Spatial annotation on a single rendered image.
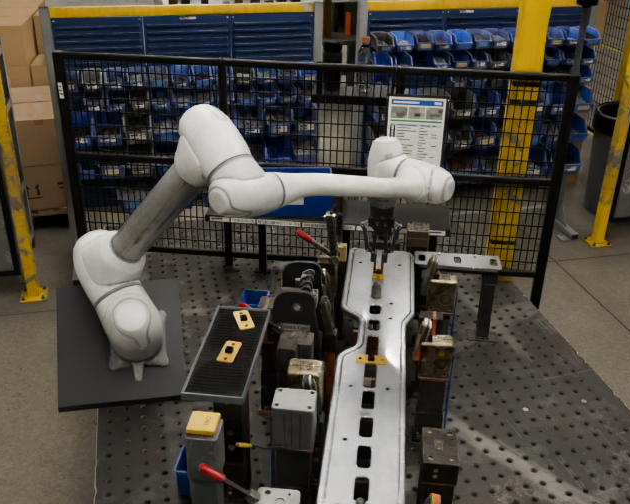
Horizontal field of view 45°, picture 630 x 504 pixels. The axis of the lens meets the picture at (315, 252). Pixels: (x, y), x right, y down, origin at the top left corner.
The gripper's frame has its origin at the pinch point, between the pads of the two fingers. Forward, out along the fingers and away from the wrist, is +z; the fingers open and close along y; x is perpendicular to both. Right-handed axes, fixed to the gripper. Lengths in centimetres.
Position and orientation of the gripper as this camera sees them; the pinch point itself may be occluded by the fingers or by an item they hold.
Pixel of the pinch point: (378, 261)
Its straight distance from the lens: 245.4
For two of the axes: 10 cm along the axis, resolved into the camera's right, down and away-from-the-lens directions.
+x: 1.1, -4.6, 8.8
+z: -0.2, 8.9, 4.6
